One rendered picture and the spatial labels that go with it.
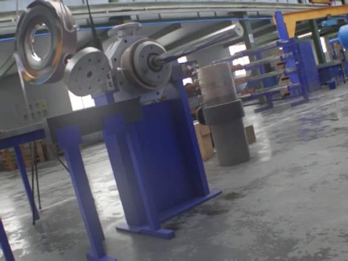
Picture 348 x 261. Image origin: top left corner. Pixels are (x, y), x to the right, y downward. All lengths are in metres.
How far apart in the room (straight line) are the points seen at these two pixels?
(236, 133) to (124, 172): 1.74
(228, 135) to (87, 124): 2.12
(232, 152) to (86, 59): 2.77
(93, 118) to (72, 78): 0.74
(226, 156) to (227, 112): 0.47
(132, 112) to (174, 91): 0.73
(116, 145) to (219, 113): 1.64
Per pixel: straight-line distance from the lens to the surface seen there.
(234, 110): 3.92
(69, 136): 2.04
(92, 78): 1.49
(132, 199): 2.56
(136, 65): 2.51
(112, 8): 10.05
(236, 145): 3.97
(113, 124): 2.18
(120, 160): 2.53
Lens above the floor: 0.78
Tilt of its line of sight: 5 degrees down
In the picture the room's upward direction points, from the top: 14 degrees counter-clockwise
